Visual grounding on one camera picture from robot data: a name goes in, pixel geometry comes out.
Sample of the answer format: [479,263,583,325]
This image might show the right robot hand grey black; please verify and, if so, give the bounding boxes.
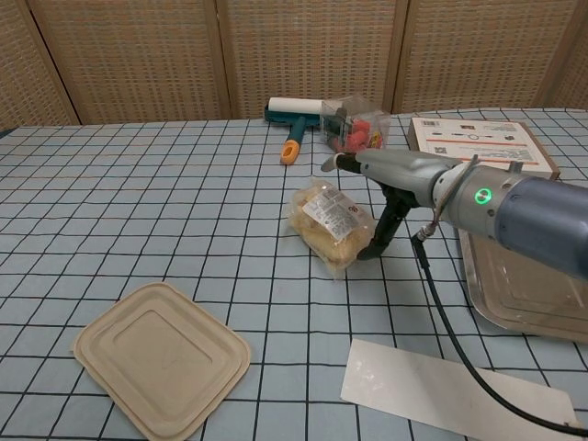
[320,148,457,262]

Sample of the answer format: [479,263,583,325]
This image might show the bagged bread snack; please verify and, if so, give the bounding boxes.
[287,177,374,279]

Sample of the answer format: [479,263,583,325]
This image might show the stainless steel tray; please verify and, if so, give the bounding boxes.
[458,227,588,344]

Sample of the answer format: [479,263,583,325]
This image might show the white rectangular card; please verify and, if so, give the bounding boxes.
[339,338,579,441]

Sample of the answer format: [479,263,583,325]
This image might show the clear plastic box red items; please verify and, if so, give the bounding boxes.
[320,94,392,155]

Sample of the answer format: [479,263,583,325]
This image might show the white cardboard product box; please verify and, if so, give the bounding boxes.
[406,116,562,181]

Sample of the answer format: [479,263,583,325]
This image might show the woven rattan screen panel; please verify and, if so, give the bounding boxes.
[535,0,588,110]
[390,0,581,116]
[214,0,411,119]
[26,0,232,125]
[0,0,83,132]

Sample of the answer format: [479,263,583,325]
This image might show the blue checked tablecloth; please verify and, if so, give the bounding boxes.
[0,106,588,441]

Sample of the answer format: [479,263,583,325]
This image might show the beige pulp container lid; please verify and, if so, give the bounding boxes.
[73,280,253,441]

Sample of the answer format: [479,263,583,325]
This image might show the teal lint roller orange handle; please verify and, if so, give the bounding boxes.
[263,96,322,165]

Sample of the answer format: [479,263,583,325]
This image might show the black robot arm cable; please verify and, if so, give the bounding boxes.
[411,154,588,435]

